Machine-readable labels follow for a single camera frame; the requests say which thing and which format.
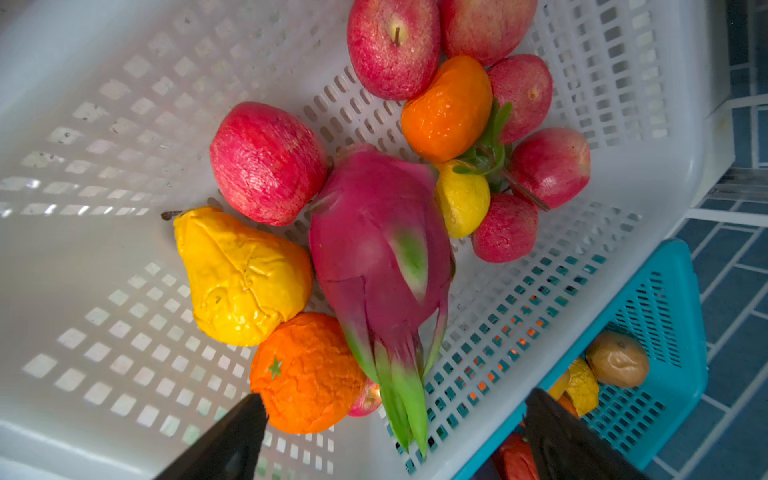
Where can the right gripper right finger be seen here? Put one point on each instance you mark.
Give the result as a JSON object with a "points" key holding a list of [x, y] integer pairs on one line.
{"points": [[563, 447]]}

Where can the red apple centre right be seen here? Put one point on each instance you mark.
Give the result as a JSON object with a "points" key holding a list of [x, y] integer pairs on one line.
{"points": [[553, 165]]}

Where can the yellow lemon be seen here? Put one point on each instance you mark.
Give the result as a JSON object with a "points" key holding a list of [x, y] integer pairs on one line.
{"points": [[463, 199]]}

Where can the red apple back left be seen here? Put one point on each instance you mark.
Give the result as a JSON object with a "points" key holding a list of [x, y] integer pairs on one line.
{"points": [[394, 46]]}

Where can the pink dragon fruit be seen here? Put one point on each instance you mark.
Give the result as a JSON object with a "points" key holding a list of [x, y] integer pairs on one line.
{"points": [[384, 262]]}

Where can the red apple back middle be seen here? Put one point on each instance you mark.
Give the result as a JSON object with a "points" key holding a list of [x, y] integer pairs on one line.
{"points": [[486, 30]]}

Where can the teal plastic vegetable basket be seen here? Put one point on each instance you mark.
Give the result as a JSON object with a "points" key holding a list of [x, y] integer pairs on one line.
{"points": [[519, 326]]}

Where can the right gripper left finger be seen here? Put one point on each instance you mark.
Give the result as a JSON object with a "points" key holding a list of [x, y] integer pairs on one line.
{"points": [[228, 450]]}

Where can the small orange tangerine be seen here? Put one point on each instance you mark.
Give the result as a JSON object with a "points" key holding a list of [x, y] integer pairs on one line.
{"points": [[450, 116]]}

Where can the large orange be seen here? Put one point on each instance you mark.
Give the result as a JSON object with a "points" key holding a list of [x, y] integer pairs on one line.
{"points": [[306, 375]]}

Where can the brown potato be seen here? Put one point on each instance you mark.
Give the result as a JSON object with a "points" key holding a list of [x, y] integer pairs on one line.
{"points": [[618, 360]]}

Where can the yellow bell pepper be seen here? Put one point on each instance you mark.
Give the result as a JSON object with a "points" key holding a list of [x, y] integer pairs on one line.
{"points": [[579, 384]]}

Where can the white plastic fruit basket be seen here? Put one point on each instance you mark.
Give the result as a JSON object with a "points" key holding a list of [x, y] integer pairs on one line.
{"points": [[108, 109]]}

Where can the red apple back right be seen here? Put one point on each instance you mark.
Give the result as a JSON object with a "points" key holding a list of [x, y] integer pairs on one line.
{"points": [[524, 81]]}

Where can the red apple middle left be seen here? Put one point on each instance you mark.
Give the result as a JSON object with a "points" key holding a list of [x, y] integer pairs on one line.
{"points": [[267, 163]]}

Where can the yellow pear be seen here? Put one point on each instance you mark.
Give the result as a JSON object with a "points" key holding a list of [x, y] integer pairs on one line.
{"points": [[243, 282]]}

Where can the red tomato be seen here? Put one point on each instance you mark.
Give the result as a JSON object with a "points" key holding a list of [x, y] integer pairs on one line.
{"points": [[513, 459]]}

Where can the red apple centre low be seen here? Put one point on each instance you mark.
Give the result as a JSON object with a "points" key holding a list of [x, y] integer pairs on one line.
{"points": [[508, 231]]}

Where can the small red apple front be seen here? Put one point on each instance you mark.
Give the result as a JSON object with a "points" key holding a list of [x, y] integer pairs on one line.
{"points": [[368, 401]]}

